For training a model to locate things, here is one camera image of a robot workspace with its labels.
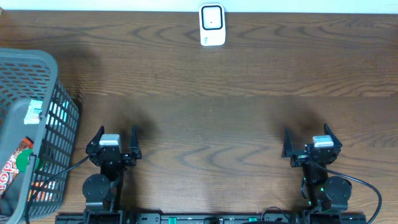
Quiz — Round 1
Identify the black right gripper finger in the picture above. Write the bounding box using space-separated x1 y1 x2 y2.
281 128 293 158
323 123 343 148

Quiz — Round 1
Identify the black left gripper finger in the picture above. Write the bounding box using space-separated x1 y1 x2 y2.
86 126 104 153
129 126 142 159

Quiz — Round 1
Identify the light blue wet wipes pack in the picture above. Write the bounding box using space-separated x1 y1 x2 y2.
24 100 43 124

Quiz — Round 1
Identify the orange small carton box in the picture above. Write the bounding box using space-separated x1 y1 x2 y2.
27 181 55 202

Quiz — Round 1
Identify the green lid jar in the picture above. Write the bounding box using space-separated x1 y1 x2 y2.
16 149 33 172

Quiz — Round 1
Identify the red chocolate wafer bar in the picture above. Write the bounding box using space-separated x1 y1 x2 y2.
1 138 34 198

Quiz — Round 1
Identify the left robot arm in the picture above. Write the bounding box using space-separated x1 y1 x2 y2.
82 126 142 223

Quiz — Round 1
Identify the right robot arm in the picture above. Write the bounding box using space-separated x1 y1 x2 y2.
281 124 352 223

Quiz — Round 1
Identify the white barcode scanner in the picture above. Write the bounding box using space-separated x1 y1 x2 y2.
199 3 226 47

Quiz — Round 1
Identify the grey plastic basket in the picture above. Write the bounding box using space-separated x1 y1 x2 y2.
1 48 80 223

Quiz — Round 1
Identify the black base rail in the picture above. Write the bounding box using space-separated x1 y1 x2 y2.
55 211 366 224

